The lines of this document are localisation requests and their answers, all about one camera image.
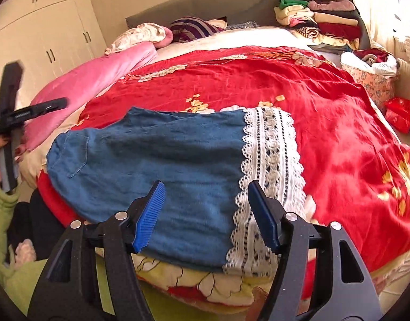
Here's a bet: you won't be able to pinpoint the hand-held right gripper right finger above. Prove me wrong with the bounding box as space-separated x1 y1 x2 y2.
248 180 383 321

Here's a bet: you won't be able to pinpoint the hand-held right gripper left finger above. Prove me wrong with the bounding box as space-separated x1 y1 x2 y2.
27 181 166 321

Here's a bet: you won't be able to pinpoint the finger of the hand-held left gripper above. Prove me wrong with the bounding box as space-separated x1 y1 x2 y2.
0 97 69 137

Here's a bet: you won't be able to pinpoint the blue pants with lace trim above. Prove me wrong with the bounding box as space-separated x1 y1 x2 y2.
46 106 307 278

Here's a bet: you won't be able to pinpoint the pink quilt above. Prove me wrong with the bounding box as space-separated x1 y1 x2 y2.
22 42 159 151

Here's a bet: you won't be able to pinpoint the cream wardrobe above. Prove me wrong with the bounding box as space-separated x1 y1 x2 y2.
0 0 108 82

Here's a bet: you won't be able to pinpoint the cream floral bedding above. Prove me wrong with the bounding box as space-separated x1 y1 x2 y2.
129 252 280 311

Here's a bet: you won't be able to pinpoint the person's dark trouser leg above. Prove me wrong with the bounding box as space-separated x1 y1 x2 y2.
7 188 79 262

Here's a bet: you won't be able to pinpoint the red floral blanket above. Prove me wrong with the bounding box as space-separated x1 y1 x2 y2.
36 45 410 305

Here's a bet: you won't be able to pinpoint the cream pink floral pillow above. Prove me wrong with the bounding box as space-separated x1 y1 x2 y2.
104 23 174 56

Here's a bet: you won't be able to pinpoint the person's green jacket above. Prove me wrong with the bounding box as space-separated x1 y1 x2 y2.
0 256 172 321

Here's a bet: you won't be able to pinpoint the floral fabric basket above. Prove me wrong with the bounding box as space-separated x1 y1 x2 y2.
340 51 400 114

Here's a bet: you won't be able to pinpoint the red bag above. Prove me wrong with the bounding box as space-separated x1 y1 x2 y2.
384 97 410 134

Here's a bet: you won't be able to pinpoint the purple striped pillow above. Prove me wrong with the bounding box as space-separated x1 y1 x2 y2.
170 17 227 43

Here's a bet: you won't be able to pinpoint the white bed sheet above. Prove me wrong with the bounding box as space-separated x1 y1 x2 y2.
156 26 324 58

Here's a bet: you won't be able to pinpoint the blue patterned cloth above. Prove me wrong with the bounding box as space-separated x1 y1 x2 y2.
225 21 260 31

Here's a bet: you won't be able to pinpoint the crumpled maroon white clothes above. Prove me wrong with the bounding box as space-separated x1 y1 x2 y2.
354 48 399 75

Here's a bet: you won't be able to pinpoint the grey bed headboard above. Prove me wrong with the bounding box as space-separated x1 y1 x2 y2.
125 0 280 29

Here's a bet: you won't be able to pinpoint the stack of folded clothes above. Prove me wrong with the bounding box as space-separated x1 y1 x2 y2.
273 0 371 56

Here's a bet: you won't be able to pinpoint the sheer white curtain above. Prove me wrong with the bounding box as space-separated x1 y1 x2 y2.
347 0 410 42

